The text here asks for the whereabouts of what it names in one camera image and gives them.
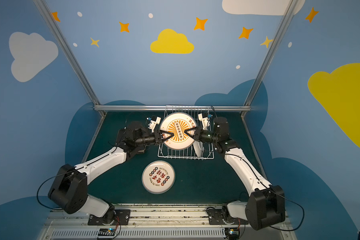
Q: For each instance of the small circuit board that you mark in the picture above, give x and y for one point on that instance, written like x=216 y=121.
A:
x=232 y=234
x=106 y=234

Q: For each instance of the aluminium back frame rail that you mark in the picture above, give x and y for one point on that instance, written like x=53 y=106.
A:
x=126 y=108

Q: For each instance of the white round plate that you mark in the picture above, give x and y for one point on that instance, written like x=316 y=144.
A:
x=198 y=148
x=177 y=123
x=158 y=177

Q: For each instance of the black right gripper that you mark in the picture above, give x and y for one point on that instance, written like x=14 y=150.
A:
x=198 y=132

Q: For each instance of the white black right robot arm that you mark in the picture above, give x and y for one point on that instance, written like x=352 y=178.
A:
x=266 y=204

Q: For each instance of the left small circuit board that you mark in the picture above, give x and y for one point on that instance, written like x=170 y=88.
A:
x=106 y=234

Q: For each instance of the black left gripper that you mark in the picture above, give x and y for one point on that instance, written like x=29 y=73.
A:
x=158 y=136

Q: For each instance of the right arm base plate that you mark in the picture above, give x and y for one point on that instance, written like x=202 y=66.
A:
x=222 y=217

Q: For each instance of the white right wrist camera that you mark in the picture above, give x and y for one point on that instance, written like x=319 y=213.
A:
x=205 y=119

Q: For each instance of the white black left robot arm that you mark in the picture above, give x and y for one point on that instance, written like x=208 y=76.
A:
x=70 y=187

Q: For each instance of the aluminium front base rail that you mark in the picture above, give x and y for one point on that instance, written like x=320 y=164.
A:
x=158 y=222

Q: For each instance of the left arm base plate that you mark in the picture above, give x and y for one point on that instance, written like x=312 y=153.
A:
x=123 y=216

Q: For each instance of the aluminium right corner post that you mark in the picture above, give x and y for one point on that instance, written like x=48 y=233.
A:
x=278 y=37

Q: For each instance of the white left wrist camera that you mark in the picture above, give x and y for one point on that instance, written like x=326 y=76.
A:
x=153 y=121

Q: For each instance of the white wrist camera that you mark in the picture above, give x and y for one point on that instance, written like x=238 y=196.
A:
x=205 y=119
x=153 y=121

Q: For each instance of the aluminium left corner post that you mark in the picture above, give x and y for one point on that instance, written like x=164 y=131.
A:
x=52 y=24

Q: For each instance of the right small circuit board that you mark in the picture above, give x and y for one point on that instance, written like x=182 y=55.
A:
x=232 y=234

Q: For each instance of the aluminium corner post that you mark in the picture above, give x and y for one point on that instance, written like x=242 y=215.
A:
x=52 y=24
x=278 y=37

